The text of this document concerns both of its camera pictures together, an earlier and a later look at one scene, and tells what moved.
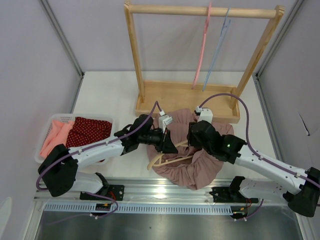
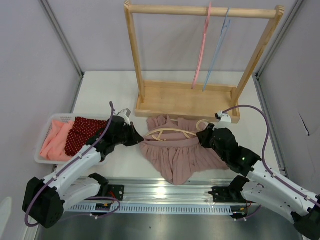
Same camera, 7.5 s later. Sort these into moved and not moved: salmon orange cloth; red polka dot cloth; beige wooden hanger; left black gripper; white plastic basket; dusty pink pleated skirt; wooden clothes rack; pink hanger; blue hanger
Moved: beige wooden hanger; left black gripper; dusty pink pleated skirt
Not moved: salmon orange cloth; red polka dot cloth; blue hanger; white plastic basket; wooden clothes rack; pink hanger
